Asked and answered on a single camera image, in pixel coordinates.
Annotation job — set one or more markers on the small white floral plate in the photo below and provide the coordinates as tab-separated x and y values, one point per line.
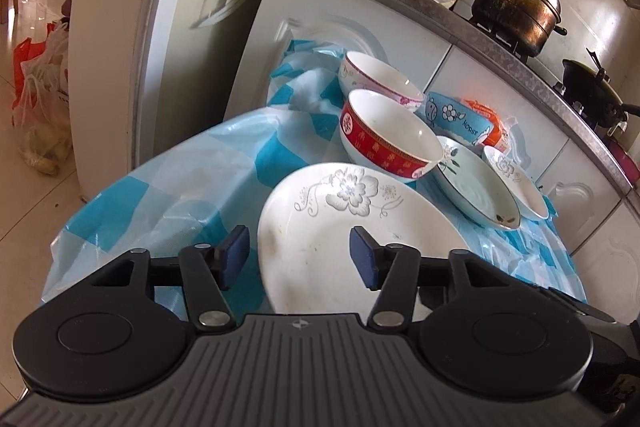
520	182

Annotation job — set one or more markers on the blue patterned bowl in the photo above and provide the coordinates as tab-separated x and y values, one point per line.
452	117

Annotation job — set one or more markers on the red plastic bag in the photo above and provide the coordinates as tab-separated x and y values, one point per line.
22	62

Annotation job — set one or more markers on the black wok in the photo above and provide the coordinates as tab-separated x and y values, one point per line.
595	92

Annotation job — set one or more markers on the pink floral bowl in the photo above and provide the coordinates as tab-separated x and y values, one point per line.
380	74

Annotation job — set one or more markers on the white plastic bag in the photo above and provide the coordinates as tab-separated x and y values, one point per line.
42	122

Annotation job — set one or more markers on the gas stove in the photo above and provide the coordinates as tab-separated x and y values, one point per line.
555	79

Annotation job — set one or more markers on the blue checkered tablecloth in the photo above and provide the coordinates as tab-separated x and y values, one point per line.
175	187

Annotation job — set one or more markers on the blue-rimmed plate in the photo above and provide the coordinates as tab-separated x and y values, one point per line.
475	187

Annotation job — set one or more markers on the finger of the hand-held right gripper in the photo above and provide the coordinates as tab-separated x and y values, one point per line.
580	304

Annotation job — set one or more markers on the red patterned bowl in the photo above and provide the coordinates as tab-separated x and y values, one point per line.
390	132

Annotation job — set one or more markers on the white refrigerator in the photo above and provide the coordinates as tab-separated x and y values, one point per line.
150	32

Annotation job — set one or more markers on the metal steamer pot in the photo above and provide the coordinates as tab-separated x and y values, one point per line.
515	7

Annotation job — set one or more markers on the large white floral plate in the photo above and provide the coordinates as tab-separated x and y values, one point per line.
310	227

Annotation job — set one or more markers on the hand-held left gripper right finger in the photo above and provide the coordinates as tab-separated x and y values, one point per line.
364	257

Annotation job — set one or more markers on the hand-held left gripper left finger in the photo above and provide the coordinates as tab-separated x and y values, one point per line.
235	257

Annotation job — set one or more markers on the orange packet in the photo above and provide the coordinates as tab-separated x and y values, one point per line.
495	127

